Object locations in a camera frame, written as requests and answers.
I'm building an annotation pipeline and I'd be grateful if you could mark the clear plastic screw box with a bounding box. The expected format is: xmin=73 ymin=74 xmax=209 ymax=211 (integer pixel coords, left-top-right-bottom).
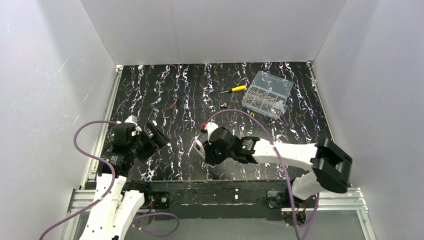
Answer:
xmin=241 ymin=71 xmax=294 ymax=120

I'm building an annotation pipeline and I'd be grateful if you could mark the aluminium frame rail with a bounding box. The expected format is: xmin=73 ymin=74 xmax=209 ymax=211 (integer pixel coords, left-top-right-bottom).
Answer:
xmin=61 ymin=65 xmax=124 ymax=240

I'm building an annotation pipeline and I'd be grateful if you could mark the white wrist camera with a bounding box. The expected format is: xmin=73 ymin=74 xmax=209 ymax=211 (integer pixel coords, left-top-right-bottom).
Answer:
xmin=124 ymin=115 xmax=142 ymax=137
xmin=201 ymin=122 xmax=219 ymax=141

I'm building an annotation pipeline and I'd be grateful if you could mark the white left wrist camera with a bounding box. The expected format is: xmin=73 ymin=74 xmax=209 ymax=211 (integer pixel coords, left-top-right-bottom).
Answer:
xmin=124 ymin=115 xmax=142 ymax=137

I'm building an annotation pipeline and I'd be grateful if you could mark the silver flat wrench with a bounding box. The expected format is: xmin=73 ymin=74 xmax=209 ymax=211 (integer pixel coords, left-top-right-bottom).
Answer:
xmin=186 ymin=135 xmax=199 ymax=157

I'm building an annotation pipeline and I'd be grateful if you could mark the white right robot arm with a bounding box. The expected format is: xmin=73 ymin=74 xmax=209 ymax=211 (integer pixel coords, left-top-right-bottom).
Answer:
xmin=194 ymin=123 xmax=353 ymax=201

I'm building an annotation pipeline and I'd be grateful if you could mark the white remote control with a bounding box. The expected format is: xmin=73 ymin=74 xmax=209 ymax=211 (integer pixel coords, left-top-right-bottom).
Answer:
xmin=193 ymin=139 xmax=206 ymax=159

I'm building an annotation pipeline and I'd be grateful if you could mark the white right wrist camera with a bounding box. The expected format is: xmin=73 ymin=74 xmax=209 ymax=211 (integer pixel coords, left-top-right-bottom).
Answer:
xmin=201 ymin=122 xmax=219 ymax=141

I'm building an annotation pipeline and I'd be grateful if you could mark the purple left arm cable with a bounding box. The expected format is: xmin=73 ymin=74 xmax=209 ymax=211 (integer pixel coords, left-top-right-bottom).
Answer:
xmin=39 ymin=120 xmax=180 ymax=240

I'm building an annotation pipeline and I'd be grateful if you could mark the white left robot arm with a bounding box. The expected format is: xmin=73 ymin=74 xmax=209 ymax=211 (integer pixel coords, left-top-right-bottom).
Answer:
xmin=80 ymin=115 xmax=169 ymax=240

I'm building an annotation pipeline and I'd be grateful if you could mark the yellow-handled screwdriver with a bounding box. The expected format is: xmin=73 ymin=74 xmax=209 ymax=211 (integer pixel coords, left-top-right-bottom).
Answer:
xmin=220 ymin=85 xmax=247 ymax=94

